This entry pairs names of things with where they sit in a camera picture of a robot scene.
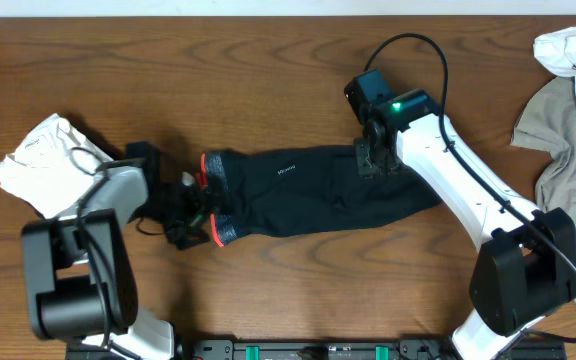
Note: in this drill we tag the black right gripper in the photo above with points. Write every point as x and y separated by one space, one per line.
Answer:
365 165

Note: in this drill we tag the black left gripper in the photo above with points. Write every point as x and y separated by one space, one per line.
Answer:
186 209

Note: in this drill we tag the black leggings red waistband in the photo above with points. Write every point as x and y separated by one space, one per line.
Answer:
302 191

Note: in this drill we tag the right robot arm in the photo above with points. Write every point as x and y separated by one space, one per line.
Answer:
526 264

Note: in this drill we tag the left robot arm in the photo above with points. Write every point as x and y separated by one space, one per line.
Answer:
79 282

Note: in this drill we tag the folded white printed shirt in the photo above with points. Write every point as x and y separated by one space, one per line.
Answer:
52 167

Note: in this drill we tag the grey folded trousers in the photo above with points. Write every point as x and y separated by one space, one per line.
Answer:
548 124

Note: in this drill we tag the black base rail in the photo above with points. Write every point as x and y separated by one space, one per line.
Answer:
400 349

